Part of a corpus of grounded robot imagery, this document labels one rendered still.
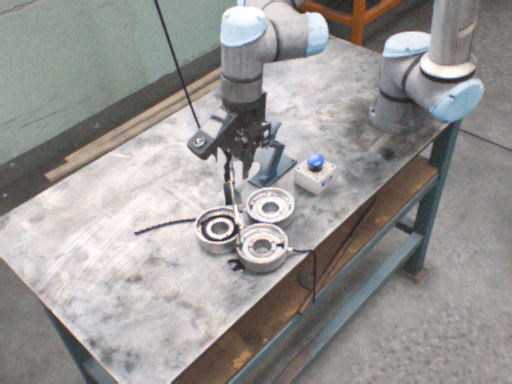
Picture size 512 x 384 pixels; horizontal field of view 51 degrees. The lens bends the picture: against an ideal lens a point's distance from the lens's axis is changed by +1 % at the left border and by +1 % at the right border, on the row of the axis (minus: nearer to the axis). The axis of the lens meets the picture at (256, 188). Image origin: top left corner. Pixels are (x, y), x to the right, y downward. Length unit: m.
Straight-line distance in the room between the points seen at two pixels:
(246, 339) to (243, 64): 0.66
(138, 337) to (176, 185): 0.41
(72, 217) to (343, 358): 1.05
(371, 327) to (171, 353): 1.09
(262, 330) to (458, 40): 0.77
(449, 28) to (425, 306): 1.16
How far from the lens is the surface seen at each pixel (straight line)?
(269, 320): 1.31
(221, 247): 1.09
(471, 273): 2.19
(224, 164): 1.06
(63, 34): 2.62
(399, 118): 1.40
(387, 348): 1.93
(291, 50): 0.95
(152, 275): 1.11
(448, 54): 1.20
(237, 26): 0.90
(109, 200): 1.29
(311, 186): 1.22
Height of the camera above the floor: 1.66
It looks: 44 degrees down
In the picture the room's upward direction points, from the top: 4 degrees counter-clockwise
